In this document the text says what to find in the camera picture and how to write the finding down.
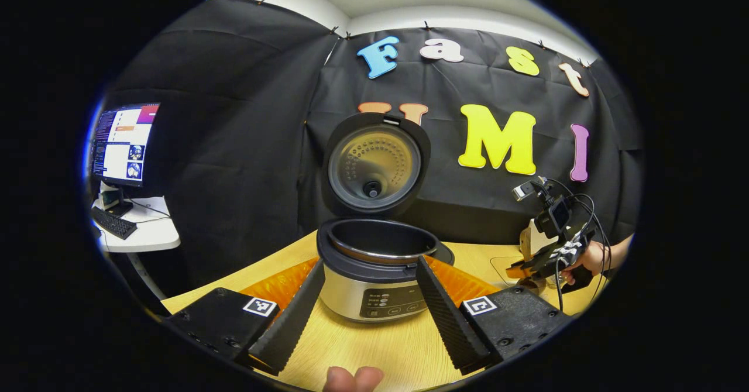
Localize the white toaster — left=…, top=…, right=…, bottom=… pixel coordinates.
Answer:
left=520, top=219, right=548, bottom=262

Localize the computer monitor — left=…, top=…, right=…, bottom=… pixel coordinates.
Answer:
left=91, top=103, right=160, bottom=188

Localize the white side desk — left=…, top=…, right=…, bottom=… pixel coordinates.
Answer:
left=91, top=196, right=181, bottom=299

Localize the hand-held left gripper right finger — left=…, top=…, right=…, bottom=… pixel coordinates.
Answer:
left=415, top=256, right=574, bottom=376

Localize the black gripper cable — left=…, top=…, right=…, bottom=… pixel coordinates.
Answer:
left=541, top=177, right=613, bottom=312

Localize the silver black rice cooker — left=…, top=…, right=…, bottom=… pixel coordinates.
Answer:
left=317, top=113, right=455, bottom=324

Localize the black keyboard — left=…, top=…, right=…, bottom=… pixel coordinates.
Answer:
left=91, top=206, right=138, bottom=240

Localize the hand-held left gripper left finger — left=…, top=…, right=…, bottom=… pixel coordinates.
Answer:
left=166, top=259, right=325, bottom=376

